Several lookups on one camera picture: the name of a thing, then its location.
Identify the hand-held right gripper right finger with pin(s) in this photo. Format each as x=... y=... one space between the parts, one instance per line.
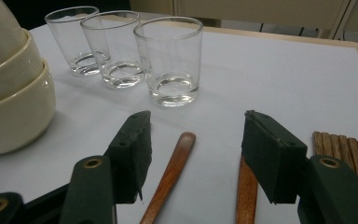
x=270 y=155

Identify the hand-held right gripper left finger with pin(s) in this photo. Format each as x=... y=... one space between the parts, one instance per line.
x=130 y=155

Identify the brown wooden spoon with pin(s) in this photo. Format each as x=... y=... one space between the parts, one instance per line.
x=171 y=174
x=246 y=193

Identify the clear drinking glass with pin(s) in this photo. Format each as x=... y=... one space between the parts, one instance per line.
x=171 y=62
x=74 y=40
x=115 y=49

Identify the white table sheet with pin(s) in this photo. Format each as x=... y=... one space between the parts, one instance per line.
x=261 y=77

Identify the row of wooden chopsticks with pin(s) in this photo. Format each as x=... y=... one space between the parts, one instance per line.
x=351 y=158

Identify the beige desk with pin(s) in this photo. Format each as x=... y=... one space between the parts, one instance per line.
x=230 y=9

